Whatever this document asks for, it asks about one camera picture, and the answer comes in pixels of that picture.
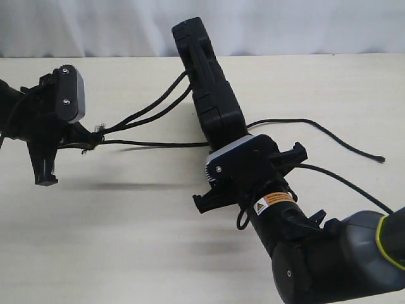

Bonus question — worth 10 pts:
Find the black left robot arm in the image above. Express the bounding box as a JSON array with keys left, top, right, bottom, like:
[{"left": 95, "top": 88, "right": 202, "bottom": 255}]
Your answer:
[{"left": 1, "top": 65, "right": 104, "bottom": 186}]

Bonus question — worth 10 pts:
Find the black plastic carrying case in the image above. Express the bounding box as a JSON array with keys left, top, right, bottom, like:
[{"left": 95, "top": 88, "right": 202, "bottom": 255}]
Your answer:
[{"left": 171, "top": 17, "right": 248, "bottom": 151}]

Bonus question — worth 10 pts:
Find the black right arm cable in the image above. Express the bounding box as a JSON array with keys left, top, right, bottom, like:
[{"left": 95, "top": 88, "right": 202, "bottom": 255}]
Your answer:
[{"left": 297, "top": 163, "right": 395, "bottom": 215}]

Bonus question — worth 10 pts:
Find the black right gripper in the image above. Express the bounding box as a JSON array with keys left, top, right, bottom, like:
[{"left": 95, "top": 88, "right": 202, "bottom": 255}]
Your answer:
[{"left": 192, "top": 142, "right": 308, "bottom": 213}]

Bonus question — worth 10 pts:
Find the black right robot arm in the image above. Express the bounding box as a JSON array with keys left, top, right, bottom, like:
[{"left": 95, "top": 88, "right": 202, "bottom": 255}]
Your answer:
[{"left": 194, "top": 136, "right": 404, "bottom": 303}]

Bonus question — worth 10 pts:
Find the black frayed cord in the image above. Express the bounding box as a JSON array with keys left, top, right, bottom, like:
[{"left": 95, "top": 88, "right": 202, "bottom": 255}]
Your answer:
[{"left": 81, "top": 71, "right": 386, "bottom": 164}]

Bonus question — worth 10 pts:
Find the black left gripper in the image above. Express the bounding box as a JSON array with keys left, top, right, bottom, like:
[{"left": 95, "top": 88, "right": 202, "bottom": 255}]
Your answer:
[{"left": 12, "top": 76, "right": 104, "bottom": 186}]

